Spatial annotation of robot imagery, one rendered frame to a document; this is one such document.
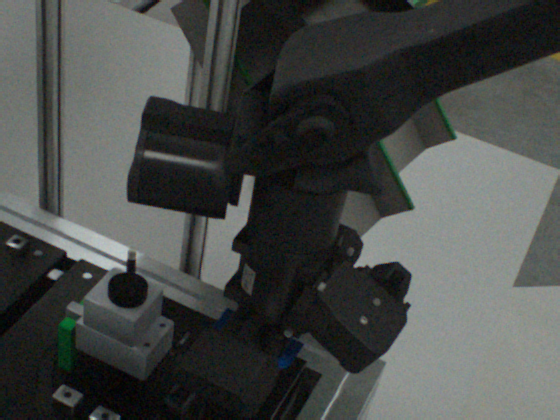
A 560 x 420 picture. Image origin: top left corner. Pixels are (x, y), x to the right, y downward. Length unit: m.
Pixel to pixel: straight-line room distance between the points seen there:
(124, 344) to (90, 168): 0.51
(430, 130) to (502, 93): 2.26
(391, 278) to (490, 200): 0.66
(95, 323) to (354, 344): 0.21
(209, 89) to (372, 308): 0.29
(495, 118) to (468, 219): 1.97
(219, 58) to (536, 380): 0.50
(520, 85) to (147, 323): 2.81
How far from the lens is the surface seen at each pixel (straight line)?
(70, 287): 0.87
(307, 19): 0.77
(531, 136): 3.16
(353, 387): 0.84
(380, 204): 0.97
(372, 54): 0.49
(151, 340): 0.71
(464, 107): 3.20
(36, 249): 0.91
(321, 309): 0.59
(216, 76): 0.80
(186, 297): 0.88
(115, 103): 1.31
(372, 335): 0.59
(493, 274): 1.16
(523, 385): 1.05
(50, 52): 0.89
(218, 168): 0.54
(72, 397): 0.74
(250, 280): 0.60
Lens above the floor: 1.58
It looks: 42 degrees down
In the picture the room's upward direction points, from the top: 10 degrees clockwise
